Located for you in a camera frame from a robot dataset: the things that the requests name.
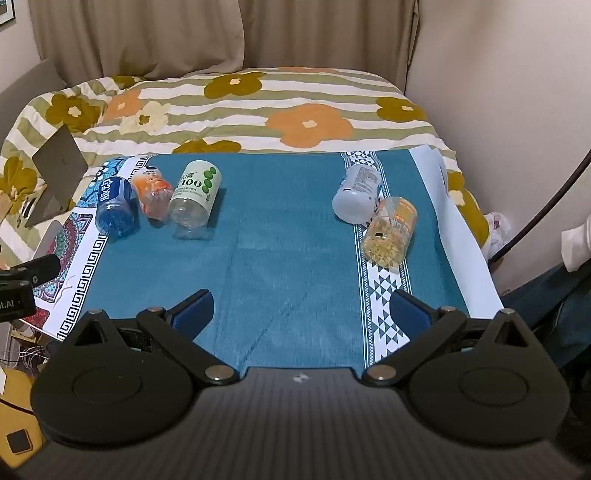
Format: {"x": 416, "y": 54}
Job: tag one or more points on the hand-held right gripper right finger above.
{"x": 407, "y": 314}

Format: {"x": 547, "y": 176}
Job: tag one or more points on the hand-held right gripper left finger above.
{"x": 197, "y": 308}

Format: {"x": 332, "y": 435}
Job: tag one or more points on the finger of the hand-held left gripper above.
{"x": 39, "y": 267}

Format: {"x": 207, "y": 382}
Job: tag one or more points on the mandala patterned cloth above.
{"x": 69, "y": 240}

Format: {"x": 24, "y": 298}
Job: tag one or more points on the yellow label clear bottle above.
{"x": 389, "y": 233}

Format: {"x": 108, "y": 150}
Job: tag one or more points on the blue plastic bottle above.
{"x": 114, "y": 210}

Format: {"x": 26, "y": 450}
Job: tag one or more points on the white cloth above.
{"x": 455, "y": 230}

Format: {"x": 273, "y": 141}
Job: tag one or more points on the teal tablecloth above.
{"x": 277, "y": 240}

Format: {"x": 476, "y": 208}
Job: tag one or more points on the grey laptop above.
{"x": 57, "y": 159}

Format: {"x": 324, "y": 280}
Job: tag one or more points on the green label clear bottle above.
{"x": 194, "y": 196}

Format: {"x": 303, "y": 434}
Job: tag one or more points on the orange label plastic bottle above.
{"x": 152, "y": 194}

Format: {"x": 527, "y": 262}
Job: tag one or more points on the white plastic bag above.
{"x": 497, "y": 230}

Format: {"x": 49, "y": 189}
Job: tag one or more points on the white plastic bottle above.
{"x": 354, "y": 194}

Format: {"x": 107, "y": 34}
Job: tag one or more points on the person's leg in jeans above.
{"x": 554, "y": 314}

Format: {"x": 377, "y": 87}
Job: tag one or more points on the grey headboard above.
{"x": 27, "y": 87}

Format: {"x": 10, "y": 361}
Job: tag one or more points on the person's white garment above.
{"x": 577, "y": 249}

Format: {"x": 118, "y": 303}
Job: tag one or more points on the floral striped blanket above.
{"x": 258, "y": 115}

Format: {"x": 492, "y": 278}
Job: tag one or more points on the beige curtain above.
{"x": 184, "y": 37}

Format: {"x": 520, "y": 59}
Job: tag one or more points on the framed wall picture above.
{"x": 5, "y": 14}

